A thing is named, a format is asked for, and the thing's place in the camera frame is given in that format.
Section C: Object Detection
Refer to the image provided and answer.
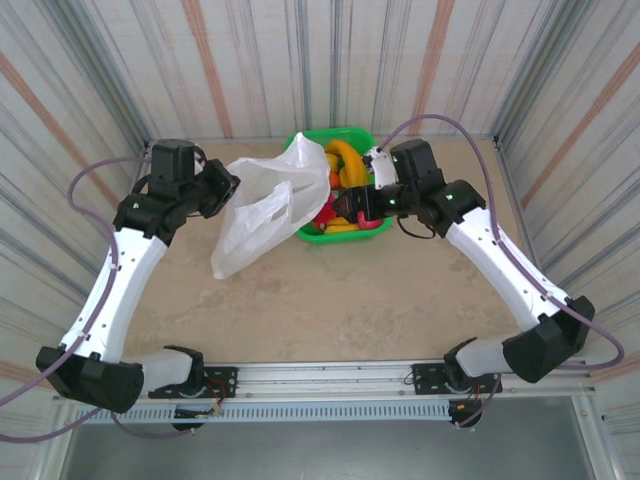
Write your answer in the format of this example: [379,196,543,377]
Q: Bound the large orange curved fake fruit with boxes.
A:
[324,139,369,189]

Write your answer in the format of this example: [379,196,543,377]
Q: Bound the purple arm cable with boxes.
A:
[0,155,196,444]
[377,113,626,429]

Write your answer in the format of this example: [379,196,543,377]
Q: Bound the green plastic basket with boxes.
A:
[283,127,393,247]

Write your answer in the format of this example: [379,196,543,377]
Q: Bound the aluminium mounting rail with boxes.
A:
[49,357,601,401]

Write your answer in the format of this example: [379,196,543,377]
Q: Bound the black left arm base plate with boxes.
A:
[148,365,239,400]

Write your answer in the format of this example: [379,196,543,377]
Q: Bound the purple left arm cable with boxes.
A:
[0,155,196,444]

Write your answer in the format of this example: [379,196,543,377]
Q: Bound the orange-yellow fake banana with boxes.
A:
[319,215,362,235]

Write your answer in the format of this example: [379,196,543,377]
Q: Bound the grey slotted cable duct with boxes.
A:
[52,399,454,424]

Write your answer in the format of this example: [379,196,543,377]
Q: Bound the grey metal panel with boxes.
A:
[49,422,609,480]

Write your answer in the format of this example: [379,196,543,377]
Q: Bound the white plastic bag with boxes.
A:
[209,132,332,281]

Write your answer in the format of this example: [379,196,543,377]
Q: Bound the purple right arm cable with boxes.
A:
[377,113,626,429]

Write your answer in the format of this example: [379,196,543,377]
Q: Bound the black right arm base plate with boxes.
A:
[410,363,503,396]

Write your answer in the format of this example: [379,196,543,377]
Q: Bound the small red fake fruit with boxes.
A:
[314,197,341,224]

